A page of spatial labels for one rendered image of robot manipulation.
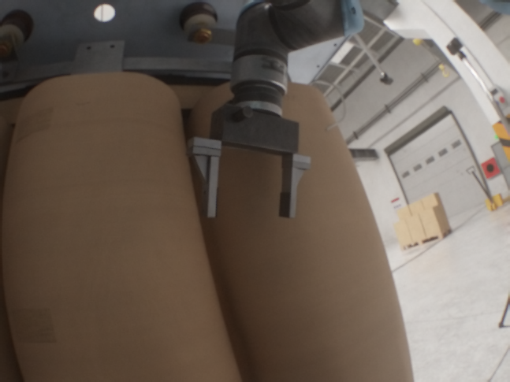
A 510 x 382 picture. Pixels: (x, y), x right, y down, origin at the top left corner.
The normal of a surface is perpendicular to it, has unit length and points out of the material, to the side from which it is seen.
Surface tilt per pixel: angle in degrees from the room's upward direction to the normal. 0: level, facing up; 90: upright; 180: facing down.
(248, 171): 90
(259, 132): 114
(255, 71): 105
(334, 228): 90
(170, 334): 90
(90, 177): 90
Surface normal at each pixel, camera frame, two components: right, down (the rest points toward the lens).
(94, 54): 0.38, -0.38
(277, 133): 0.52, 0.01
